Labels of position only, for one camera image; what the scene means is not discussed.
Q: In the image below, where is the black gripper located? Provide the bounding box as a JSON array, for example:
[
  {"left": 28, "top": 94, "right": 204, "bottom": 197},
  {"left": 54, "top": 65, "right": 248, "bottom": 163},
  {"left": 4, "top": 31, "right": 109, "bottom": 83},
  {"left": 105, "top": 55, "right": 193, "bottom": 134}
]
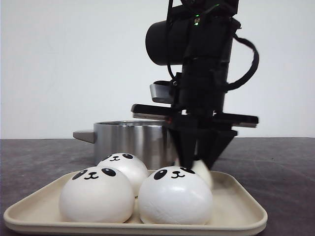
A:
[{"left": 131, "top": 104, "right": 259, "bottom": 169}]

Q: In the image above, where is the white bun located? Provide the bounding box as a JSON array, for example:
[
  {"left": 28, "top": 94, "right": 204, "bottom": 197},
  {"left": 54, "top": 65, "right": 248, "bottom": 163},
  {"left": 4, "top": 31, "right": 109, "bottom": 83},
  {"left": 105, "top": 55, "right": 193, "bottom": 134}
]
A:
[{"left": 192, "top": 160, "right": 213, "bottom": 189}]

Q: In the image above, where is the panda bun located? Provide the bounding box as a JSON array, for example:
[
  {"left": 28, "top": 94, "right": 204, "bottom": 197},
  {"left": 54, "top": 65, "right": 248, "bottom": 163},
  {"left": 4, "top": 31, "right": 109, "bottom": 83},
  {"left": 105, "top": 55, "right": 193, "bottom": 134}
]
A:
[
  {"left": 98, "top": 152, "right": 149, "bottom": 197},
  {"left": 138, "top": 166, "right": 213, "bottom": 225},
  {"left": 59, "top": 167, "right": 135, "bottom": 223}
]

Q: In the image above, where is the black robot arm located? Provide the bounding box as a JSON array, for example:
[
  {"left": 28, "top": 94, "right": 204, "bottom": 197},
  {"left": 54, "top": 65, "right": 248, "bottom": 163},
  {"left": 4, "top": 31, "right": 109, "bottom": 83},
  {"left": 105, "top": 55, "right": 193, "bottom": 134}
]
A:
[{"left": 131, "top": 0, "right": 259, "bottom": 168}]

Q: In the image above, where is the stainless steel pot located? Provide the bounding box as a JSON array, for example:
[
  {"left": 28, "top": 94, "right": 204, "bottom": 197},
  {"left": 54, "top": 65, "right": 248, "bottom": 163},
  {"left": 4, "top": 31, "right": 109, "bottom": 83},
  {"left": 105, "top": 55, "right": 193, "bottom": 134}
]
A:
[{"left": 73, "top": 120, "right": 178, "bottom": 169}]

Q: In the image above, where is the beige plastic tray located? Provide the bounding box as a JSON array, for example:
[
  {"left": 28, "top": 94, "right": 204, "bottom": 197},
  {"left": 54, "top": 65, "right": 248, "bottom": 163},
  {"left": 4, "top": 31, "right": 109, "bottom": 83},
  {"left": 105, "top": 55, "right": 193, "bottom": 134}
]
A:
[{"left": 3, "top": 171, "right": 268, "bottom": 236}]

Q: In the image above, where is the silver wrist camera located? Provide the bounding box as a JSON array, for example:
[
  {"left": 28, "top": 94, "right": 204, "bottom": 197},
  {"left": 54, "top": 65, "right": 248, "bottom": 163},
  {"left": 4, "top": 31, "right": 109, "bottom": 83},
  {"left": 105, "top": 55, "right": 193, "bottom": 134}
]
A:
[{"left": 150, "top": 80, "right": 178, "bottom": 104}]

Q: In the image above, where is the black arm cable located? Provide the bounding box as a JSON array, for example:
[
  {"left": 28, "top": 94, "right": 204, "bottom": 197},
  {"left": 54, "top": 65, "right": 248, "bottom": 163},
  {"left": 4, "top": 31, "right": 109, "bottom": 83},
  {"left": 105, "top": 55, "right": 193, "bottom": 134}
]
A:
[{"left": 226, "top": 31, "right": 260, "bottom": 90}]

